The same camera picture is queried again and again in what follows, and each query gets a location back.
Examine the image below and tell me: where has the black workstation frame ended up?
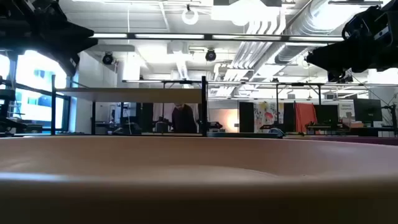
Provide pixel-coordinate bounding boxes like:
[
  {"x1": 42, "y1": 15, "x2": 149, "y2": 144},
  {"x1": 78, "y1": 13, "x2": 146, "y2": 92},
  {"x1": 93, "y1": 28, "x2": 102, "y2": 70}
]
[{"x1": 275, "y1": 81, "x2": 324, "y2": 134}]

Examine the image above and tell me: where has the orange cloth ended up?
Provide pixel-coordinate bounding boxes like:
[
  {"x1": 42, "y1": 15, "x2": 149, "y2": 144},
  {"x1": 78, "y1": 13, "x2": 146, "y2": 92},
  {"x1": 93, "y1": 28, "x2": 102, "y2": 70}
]
[{"x1": 294, "y1": 102, "x2": 318, "y2": 134}]

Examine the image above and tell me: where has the pink plate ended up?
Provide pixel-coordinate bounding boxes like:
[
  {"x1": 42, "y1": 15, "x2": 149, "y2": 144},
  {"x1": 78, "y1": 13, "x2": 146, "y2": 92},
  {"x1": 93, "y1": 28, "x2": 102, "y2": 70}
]
[{"x1": 0, "y1": 136, "x2": 398, "y2": 224}]

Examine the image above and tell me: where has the silver ventilation duct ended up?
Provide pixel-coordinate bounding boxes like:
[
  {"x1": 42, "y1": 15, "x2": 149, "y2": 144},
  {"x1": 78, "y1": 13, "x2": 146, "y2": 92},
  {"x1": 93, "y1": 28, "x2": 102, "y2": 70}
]
[{"x1": 273, "y1": 0, "x2": 352, "y2": 65}]

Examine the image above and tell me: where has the white ceiling pipe bundle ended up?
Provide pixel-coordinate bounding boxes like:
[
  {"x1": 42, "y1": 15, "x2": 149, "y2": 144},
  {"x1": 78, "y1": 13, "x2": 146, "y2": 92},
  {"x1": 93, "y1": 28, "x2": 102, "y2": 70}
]
[{"x1": 214, "y1": 12, "x2": 289, "y2": 97}]

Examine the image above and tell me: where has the wooden shelf with black legs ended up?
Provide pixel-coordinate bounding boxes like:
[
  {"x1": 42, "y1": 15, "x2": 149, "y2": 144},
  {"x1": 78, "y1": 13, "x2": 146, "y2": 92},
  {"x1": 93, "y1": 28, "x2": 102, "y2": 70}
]
[{"x1": 50, "y1": 74, "x2": 208, "y2": 137}]

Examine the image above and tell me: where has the person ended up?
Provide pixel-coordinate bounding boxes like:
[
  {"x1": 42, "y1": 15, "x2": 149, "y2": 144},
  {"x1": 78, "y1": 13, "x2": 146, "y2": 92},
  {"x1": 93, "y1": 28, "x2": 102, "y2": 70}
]
[{"x1": 172, "y1": 104, "x2": 198, "y2": 134}]

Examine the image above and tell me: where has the colourful poster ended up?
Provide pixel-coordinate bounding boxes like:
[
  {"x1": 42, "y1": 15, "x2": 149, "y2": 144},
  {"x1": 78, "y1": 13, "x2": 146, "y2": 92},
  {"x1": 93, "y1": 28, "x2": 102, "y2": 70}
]
[{"x1": 254, "y1": 101, "x2": 284, "y2": 133}]

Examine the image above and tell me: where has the white ring lamp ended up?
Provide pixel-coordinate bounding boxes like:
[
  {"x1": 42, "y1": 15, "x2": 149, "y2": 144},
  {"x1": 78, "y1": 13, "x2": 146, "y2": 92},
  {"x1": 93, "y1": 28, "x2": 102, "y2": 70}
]
[{"x1": 182, "y1": 8, "x2": 200, "y2": 26}]

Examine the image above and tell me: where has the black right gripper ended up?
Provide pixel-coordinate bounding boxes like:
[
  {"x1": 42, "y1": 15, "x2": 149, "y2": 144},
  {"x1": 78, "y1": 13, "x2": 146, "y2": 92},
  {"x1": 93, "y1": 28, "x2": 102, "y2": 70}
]
[{"x1": 306, "y1": 37, "x2": 398, "y2": 82}]

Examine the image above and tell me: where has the black panel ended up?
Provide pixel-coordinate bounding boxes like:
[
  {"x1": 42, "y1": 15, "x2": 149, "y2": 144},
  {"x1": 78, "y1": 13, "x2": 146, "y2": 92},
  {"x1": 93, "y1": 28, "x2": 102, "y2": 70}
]
[{"x1": 238, "y1": 101, "x2": 255, "y2": 134}]

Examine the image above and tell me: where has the blue round object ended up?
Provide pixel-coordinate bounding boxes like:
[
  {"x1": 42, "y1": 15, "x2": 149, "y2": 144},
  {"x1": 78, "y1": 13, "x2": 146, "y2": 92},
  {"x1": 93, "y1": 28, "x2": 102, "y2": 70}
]
[{"x1": 269, "y1": 127, "x2": 285, "y2": 139}]

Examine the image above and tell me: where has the white sign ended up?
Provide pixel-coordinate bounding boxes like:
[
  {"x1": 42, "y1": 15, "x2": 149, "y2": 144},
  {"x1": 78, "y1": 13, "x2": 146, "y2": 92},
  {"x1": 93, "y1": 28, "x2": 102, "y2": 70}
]
[{"x1": 338, "y1": 102, "x2": 355, "y2": 121}]

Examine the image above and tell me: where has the black computer monitor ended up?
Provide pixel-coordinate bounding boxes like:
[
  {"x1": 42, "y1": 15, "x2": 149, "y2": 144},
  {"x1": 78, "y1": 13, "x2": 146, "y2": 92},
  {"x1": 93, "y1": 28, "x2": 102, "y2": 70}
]
[
  {"x1": 313, "y1": 105, "x2": 339, "y2": 125},
  {"x1": 353, "y1": 98, "x2": 384, "y2": 123}
]

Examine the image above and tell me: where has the black bar with white lights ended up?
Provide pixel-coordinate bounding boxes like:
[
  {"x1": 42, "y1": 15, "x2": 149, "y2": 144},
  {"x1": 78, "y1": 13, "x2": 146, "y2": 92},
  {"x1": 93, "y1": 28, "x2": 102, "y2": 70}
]
[{"x1": 90, "y1": 32, "x2": 345, "y2": 43}]

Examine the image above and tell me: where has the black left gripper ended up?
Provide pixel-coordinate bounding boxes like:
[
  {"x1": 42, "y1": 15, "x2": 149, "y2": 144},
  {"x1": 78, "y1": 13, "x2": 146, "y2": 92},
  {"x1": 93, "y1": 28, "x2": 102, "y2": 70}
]
[{"x1": 37, "y1": 17, "x2": 98, "y2": 77}]

